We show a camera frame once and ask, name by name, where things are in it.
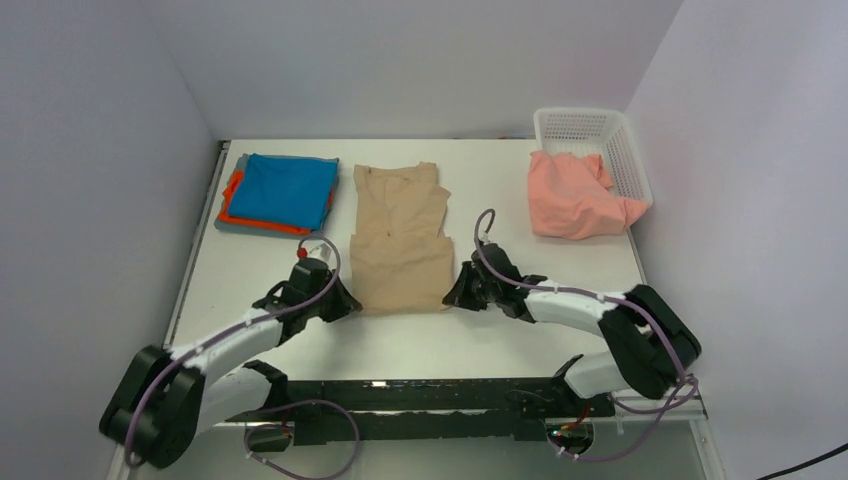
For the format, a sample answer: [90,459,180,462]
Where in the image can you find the beige t-shirt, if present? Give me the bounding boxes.
[349,162,455,315]

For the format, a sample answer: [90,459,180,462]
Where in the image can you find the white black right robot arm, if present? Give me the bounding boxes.
[442,243,702,415]

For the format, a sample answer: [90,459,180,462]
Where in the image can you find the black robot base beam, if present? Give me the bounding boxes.
[228,377,615,446]

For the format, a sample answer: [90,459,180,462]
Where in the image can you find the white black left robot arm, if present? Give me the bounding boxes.
[99,257,362,469]

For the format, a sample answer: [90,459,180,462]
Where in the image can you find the blue folded t-shirt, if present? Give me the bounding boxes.
[227,153,340,231]

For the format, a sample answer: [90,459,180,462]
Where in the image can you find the orange folded t-shirt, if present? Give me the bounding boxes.
[216,171,337,236]

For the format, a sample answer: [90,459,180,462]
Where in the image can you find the pink t-shirt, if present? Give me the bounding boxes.
[527,150,650,241]

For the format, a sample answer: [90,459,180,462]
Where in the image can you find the white plastic laundry basket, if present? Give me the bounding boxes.
[533,107,653,204]

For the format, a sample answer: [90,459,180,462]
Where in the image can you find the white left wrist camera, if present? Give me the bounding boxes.
[297,242,333,263]

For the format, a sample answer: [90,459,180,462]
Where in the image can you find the aluminium frame rails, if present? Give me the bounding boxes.
[612,391,708,422]

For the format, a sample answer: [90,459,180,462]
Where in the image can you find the black floor cable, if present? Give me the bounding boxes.
[755,443,848,480]

